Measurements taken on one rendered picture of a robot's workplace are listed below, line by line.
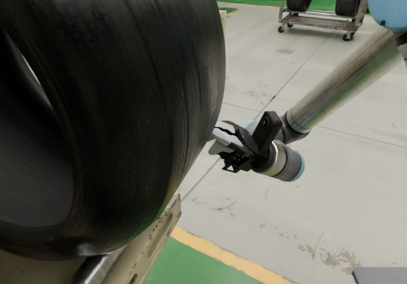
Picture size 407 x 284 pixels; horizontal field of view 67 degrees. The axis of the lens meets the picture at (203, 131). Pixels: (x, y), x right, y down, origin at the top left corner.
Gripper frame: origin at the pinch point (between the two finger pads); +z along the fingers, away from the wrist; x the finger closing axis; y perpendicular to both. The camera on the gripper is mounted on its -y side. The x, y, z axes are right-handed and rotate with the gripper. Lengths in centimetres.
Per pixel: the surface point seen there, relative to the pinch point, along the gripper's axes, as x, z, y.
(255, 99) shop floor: 159, -202, 55
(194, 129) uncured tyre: -13.7, 18.8, -8.0
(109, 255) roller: -16.9, 13.6, 20.6
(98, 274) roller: -19.6, 15.5, 21.3
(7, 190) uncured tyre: 3.3, 24.9, 35.8
